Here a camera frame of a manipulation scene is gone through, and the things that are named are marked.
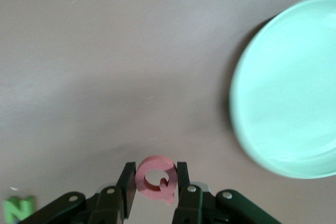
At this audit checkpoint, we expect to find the light green plate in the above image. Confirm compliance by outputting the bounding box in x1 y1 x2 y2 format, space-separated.
227 0 336 180

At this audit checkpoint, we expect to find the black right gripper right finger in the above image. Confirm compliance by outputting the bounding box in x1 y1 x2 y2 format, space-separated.
172 161 283 224

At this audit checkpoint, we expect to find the pink foam letter Q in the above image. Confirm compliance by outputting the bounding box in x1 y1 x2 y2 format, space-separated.
134 155 177 206

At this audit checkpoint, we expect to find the green foam letter N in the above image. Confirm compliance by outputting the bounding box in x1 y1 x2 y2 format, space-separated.
2 194 35 223

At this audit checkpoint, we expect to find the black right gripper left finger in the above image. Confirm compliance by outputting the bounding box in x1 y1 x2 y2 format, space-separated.
18 162 137 224

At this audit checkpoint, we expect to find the brown table mat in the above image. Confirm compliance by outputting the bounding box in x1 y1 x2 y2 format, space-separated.
0 0 336 224

